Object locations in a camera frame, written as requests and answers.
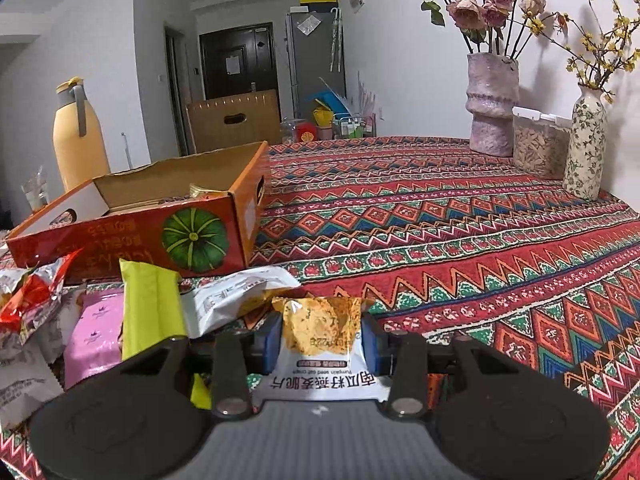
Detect red gift box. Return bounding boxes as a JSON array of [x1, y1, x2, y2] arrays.
[[295, 122, 318, 143]]

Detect yellow thermos jug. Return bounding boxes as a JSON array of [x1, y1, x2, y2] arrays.
[[52, 77, 110, 192]]

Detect clear seed container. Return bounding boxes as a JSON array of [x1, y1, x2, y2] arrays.
[[513, 107, 572, 180]]

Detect floral ceramic vase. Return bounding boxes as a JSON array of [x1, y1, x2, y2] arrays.
[[562, 86, 608, 200]]

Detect yellow green snack packet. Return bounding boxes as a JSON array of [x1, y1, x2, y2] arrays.
[[118, 258, 214, 411]]

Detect grey refrigerator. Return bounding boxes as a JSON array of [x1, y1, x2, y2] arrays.
[[285, 12, 345, 120]]

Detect glass cup with drink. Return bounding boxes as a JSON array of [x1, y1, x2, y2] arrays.
[[22, 166, 49, 212]]

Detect patterned red tablecloth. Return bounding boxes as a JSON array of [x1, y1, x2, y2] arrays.
[[0, 134, 640, 480]]

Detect yellow blossom branches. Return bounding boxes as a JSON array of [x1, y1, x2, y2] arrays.
[[523, 0, 639, 104]]

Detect pumpkin seed crisp packet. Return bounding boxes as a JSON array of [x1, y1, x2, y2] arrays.
[[253, 297, 390, 406]]

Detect pink textured vase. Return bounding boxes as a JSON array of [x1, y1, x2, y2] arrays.
[[465, 52, 520, 157]]

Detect pink snack packet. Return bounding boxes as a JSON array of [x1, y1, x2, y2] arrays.
[[63, 289, 124, 390]]

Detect orange cardboard pumpkin box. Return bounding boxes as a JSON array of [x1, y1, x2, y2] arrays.
[[6, 142, 271, 283]]

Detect dark entrance door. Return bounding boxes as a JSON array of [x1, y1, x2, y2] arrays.
[[200, 23, 278, 100]]

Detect orange gold snack packet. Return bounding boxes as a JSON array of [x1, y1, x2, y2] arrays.
[[190, 183, 227, 200]]

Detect dried pink roses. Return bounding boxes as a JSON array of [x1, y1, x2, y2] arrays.
[[421, 0, 568, 61]]

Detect wire storage cart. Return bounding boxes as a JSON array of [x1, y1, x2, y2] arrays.
[[332, 113, 376, 140]]

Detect wooden chair back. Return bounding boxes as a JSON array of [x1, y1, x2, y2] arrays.
[[186, 90, 282, 153]]

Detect red white snack packet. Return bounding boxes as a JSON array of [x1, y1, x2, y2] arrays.
[[1, 250, 80, 352]]

